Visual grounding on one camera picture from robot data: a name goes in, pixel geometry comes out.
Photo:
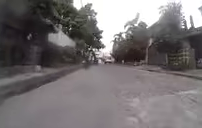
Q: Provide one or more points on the vehicle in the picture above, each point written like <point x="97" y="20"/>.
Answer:
<point x="108" y="60"/>

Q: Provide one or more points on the grey asphalt road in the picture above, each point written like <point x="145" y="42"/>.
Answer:
<point x="99" y="96"/>

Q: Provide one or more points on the group of trees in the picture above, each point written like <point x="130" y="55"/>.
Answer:
<point x="130" y="43"/>

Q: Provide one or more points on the row of trees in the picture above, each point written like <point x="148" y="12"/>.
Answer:
<point x="79" y="26"/>

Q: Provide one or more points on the tall tree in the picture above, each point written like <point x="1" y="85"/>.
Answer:
<point x="172" y="30"/>

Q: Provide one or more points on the grey concrete kerb strip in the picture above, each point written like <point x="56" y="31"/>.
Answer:
<point x="19" y="80"/>

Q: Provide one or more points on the grey pavement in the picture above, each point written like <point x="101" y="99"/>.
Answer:
<point x="189" y="72"/>

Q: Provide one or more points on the white wall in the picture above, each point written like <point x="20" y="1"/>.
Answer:
<point x="60" y="39"/>

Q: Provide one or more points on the grey wall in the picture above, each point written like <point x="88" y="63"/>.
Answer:
<point x="155" y="55"/>

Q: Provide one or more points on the dark building with wall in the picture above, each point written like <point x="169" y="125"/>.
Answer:
<point x="12" y="40"/>

